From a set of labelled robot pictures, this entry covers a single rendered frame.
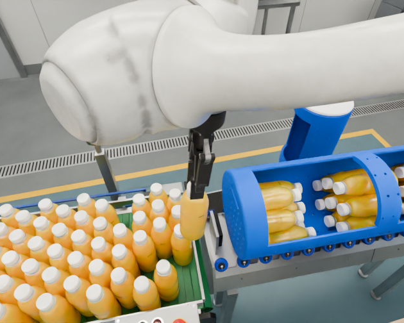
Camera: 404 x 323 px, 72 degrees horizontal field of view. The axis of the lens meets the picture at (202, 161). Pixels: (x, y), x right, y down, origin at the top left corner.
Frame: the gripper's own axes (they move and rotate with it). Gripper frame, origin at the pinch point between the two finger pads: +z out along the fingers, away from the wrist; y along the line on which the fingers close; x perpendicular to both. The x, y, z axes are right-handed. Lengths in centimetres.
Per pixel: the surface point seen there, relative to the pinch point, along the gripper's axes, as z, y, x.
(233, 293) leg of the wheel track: 74, -2, -21
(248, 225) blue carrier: 18.1, -2.6, -15.2
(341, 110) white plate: 29, 59, -84
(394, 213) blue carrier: 17, -4, -59
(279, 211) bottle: 22.5, 3.3, -28.0
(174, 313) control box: 28.5, -18.0, 6.2
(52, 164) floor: 151, 153, 96
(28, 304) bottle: 36, -8, 43
